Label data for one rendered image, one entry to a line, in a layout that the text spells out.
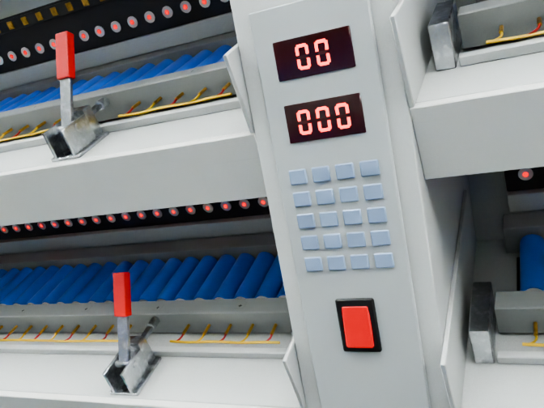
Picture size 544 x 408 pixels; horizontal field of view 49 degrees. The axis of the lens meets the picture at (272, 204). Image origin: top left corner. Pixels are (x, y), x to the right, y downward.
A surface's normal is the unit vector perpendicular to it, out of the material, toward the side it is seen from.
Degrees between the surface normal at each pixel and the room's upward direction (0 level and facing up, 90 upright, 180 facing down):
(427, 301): 90
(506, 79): 19
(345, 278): 90
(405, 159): 90
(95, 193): 109
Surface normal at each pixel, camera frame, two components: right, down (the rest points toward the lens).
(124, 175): -0.33, 0.53
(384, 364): -0.40, 0.23
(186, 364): -0.30, -0.84
